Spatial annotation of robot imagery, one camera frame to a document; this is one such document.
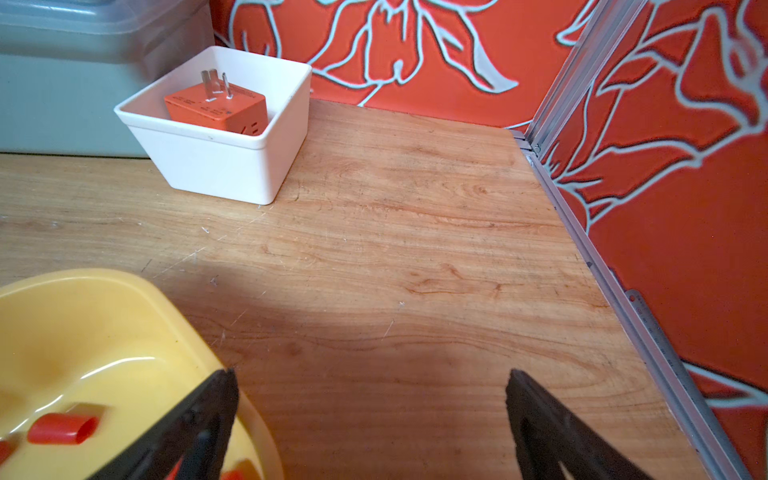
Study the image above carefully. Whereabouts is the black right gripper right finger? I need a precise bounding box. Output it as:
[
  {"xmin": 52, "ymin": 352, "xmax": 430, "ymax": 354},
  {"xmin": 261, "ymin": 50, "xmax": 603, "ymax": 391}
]
[{"xmin": 506, "ymin": 369, "xmax": 649, "ymax": 479}]

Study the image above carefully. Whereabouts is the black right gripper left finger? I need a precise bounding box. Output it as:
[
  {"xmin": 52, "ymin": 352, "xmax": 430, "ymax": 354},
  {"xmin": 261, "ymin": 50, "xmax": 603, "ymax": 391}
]
[{"xmin": 91, "ymin": 369, "xmax": 239, "ymax": 479}]

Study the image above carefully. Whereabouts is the yellow plastic storage box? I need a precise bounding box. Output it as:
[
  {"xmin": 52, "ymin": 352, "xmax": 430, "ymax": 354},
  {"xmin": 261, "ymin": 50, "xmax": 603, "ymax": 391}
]
[{"xmin": 1, "ymin": 269, "xmax": 284, "ymax": 479}]

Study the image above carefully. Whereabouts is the red screw protection sleeve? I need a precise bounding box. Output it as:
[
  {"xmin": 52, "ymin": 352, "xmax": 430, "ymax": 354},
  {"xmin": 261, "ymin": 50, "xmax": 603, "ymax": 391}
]
[{"xmin": 26, "ymin": 413, "xmax": 99, "ymax": 445}]

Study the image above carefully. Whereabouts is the white square plastic bin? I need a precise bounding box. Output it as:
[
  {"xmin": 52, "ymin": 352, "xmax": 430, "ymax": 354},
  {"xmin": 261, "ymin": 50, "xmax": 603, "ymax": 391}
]
[{"xmin": 114, "ymin": 46, "xmax": 312, "ymax": 205}]

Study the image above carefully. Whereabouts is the orange plug adapter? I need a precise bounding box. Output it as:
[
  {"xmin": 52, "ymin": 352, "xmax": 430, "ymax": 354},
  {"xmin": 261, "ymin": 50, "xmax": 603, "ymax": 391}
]
[{"xmin": 164, "ymin": 69, "xmax": 269, "ymax": 136}]

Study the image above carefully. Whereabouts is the grey plastic toolbox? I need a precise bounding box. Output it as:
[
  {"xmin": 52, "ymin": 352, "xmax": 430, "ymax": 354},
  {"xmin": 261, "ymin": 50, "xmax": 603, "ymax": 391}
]
[{"xmin": 1, "ymin": 0, "xmax": 214, "ymax": 157}]

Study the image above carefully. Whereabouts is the aluminium frame rail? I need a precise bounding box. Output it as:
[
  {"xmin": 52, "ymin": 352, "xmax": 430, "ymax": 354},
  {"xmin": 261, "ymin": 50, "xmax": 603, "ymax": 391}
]
[{"xmin": 526, "ymin": 1, "xmax": 767, "ymax": 479}]

